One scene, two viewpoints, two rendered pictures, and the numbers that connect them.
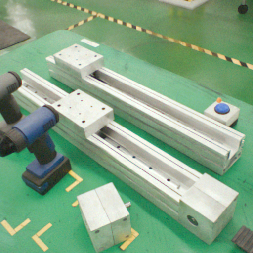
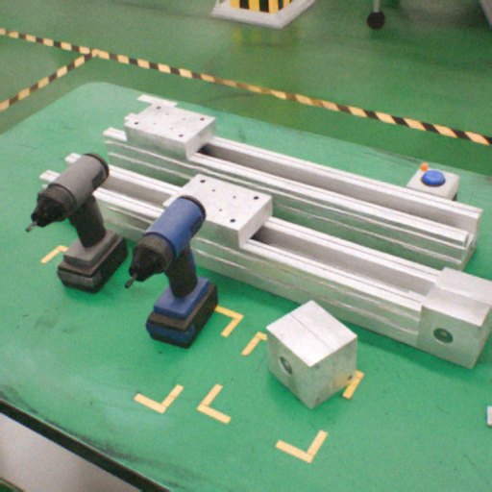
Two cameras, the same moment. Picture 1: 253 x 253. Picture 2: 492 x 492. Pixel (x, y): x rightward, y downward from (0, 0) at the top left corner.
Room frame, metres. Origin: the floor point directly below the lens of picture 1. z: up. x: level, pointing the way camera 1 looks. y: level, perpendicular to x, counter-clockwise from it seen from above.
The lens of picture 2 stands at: (-0.25, 0.31, 1.63)
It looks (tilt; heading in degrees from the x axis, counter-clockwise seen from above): 39 degrees down; 347
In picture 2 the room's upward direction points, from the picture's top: 4 degrees counter-clockwise
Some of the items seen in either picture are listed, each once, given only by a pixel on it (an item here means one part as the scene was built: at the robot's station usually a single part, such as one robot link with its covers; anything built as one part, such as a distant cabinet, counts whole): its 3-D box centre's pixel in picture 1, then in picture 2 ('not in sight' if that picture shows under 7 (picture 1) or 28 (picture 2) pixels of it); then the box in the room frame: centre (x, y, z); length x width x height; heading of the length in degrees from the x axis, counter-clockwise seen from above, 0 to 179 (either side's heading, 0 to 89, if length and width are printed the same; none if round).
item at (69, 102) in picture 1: (82, 115); (218, 215); (0.77, 0.13, 0.87); 0.16 x 0.11 x 0.07; 42
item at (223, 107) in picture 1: (222, 108); (432, 179); (0.77, -0.30, 0.84); 0.04 x 0.04 x 0.02
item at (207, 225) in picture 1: (210, 204); (460, 312); (0.44, -0.18, 0.83); 0.12 x 0.09 x 0.10; 132
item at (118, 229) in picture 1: (109, 215); (317, 350); (0.44, 0.06, 0.83); 0.11 x 0.10 x 0.10; 111
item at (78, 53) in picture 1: (79, 63); (171, 135); (1.08, 0.15, 0.87); 0.16 x 0.11 x 0.07; 42
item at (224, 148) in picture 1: (128, 99); (274, 184); (0.89, -0.01, 0.82); 0.80 x 0.10 x 0.09; 42
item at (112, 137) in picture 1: (85, 128); (221, 236); (0.77, 0.13, 0.82); 0.80 x 0.10 x 0.09; 42
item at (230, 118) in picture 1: (219, 118); (430, 194); (0.76, -0.29, 0.81); 0.10 x 0.08 x 0.06; 132
